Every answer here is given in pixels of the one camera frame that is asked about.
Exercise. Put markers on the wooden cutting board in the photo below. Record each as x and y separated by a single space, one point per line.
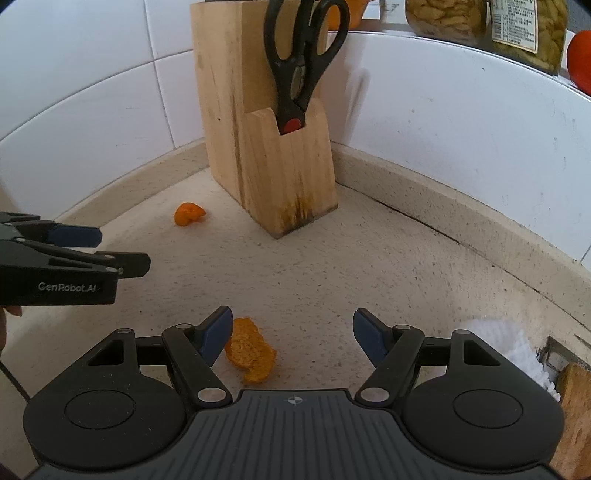
575 406

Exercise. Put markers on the large orange peel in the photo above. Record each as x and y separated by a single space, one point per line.
251 355

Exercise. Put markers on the glass jar of green pickles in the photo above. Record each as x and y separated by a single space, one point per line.
531 32

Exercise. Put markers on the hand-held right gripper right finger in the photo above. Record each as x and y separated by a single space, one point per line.
369 334

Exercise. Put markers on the white crumpled plastic bag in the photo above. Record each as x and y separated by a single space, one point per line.
517 350

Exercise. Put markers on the red tomato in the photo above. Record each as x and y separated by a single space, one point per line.
582 64

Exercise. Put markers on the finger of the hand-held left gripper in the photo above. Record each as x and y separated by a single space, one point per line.
74 235
134 265

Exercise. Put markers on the small orange peel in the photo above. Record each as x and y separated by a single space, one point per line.
189 214

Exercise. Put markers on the wooden knife block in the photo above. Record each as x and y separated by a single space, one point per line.
231 115

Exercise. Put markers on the glass jar of pale pickles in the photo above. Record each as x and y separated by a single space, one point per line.
445 21

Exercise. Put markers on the person's left hand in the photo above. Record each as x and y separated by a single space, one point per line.
4 323

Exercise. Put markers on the black scissors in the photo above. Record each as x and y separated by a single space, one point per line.
291 83

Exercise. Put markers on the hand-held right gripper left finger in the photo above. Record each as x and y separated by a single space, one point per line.
217 332

